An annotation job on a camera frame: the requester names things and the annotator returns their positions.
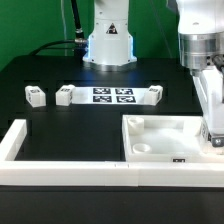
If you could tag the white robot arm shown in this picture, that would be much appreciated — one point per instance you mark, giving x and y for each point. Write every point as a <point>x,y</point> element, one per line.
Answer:
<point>201,50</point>

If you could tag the white square table top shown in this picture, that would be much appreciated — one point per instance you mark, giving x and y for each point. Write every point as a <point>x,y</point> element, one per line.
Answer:
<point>151,138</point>

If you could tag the white U-shaped fence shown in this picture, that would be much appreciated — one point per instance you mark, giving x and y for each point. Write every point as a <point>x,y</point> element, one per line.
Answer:
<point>59,173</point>

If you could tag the white marker base plate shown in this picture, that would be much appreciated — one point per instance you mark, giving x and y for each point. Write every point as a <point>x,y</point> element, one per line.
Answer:
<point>108,95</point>

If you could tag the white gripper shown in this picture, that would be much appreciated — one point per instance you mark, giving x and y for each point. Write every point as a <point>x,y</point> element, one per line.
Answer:
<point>209,86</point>

